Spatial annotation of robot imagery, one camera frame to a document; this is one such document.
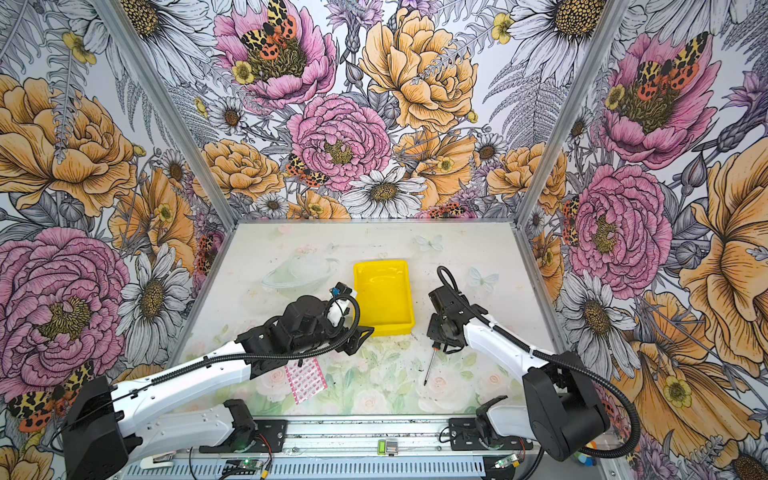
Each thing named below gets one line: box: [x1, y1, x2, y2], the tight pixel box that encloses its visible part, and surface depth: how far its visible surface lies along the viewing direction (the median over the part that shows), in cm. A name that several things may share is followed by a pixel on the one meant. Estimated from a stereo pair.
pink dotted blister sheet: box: [284, 357, 328, 405], surface depth 85 cm
